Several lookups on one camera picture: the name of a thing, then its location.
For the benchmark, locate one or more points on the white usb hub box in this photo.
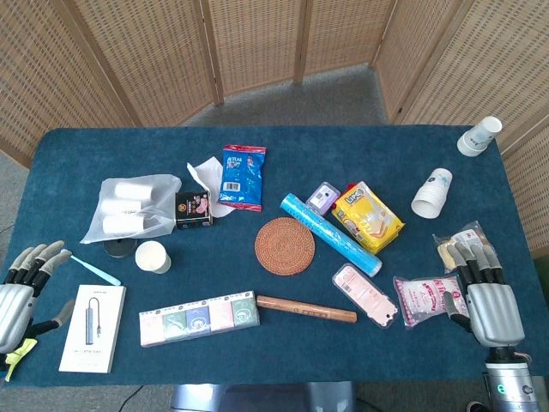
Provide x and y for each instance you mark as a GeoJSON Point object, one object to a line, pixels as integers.
{"type": "Point", "coordinates": [92, 330]}

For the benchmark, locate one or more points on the white paper roll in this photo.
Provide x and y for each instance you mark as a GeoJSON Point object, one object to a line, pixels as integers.
{"type": "Point", "coordinates": [122, 224]}
{"type": "Point", "coordinates": [120, 207]}
{"type": "Point", "coordinates": [130, 191]}

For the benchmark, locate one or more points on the paper cup stack tilted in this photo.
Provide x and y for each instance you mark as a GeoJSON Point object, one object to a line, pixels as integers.
{"type": "Point", "coordinates": [478, 136]}

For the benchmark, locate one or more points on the pink clear flat package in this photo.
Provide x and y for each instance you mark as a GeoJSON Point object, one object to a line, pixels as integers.
{"type": "Point", "coordinates": [364, 296]}

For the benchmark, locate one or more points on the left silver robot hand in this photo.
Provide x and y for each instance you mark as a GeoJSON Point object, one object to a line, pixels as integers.
{"type": "Point", "coordinates": [15, 309]}

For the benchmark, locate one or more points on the small purple box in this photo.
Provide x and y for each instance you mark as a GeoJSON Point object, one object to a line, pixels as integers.
{"type": "Point", "coordinates": [322, 197]}

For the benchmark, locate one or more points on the blue table cloth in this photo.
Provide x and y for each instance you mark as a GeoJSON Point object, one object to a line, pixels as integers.
{"type": "Point", "coordinates": [300, 360]}

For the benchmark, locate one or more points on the pink white candy bag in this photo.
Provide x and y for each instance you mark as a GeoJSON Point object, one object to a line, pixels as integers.
{"type": "Point", "coordinates": [422, 300]}

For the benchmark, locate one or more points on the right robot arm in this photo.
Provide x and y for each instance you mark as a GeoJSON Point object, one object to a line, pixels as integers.
{"type": "Point", "coordinates": [510, 382]}

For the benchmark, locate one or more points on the light blue plastic roll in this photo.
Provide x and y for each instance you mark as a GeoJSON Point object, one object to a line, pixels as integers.
{"type": "Point", "coordinates": [330, 236]}

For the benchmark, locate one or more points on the grey robot torso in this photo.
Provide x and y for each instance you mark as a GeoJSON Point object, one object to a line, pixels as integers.
{"type": "Point", "coordinates": [266, 397]}

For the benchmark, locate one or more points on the white paper cup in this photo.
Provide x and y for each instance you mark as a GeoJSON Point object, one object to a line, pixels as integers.
{"type": "Point", "coordinates": [150, 256]}

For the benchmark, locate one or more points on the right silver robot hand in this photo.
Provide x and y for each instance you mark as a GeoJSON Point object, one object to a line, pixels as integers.
{"type": "Point", "coordinates": [493, 313]}

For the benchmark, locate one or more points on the brown woven round coaster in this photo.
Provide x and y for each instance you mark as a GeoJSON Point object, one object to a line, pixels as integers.
{"type": "Point", "coordinates": [285, 246]}

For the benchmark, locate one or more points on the light blue toothbrush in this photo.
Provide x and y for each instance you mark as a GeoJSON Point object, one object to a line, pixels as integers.
{"type": "Point", "coordinates": [96, 270]}

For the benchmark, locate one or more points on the yellow green tag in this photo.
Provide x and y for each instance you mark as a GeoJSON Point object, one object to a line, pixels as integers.
{"type": "Point", "coordinates": [19, 354]}

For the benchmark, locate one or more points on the crumpled white paper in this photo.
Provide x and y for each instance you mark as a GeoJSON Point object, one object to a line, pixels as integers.
{"type": "Point", "coordinates": [208, 171]}

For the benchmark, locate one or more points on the paper cup stack lying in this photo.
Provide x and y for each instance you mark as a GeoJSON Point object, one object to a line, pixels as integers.
{"type": "Point", "coordinates": [431, 193]}

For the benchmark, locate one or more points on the blue snack bag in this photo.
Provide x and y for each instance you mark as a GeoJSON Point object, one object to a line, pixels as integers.
{"type": "Point", "coordinates": [241, 178]}

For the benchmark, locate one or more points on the yellow biscuit bag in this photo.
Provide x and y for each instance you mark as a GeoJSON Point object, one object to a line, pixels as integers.
{"type": "Point", "coordinates": [369, 219]}

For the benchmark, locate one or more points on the black tin box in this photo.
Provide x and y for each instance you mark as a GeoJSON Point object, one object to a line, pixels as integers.
{"type": "Point", "coordinates": [193, 210]}

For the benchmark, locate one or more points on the clear snack bag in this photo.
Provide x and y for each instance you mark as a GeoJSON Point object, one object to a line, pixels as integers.
{"type": "Point", "coordinates": [446, 246]}

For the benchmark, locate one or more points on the black round metal disc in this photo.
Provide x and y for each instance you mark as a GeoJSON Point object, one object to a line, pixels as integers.
{"type": "Point", "coordinates": [119, 250]}

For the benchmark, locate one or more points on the colourful tissue multipack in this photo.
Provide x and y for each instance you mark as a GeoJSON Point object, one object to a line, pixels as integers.
{"type": "Point", "coordinates": [199, 319]}

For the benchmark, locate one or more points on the wicker folding screen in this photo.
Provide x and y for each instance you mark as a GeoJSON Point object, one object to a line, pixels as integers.
{"type": "Point", "coordinates": [150, 51]}

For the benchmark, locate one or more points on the translucent plastic bag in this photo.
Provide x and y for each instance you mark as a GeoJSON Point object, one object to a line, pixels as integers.
{"type": "Point", "coordinates": [96, 227]}

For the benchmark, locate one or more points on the wooden rolling pin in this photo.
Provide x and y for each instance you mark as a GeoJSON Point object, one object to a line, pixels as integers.
{"type": "Point", "coordinates": [306, 310]}

